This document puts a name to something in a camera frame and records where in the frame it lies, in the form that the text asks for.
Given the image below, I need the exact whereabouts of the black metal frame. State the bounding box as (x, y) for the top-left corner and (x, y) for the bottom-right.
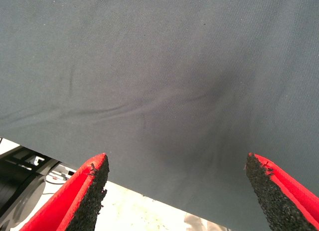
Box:
(0, 145), (75, 228)

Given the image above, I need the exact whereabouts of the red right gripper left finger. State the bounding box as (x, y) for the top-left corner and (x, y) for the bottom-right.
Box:
(18, 152), (110, 231)

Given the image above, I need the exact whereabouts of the dark grey table cloth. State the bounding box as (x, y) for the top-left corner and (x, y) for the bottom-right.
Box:
(0, 0), (319, 231)

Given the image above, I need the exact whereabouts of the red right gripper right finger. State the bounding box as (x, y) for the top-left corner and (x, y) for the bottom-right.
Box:
(244, 152), (319, 231)

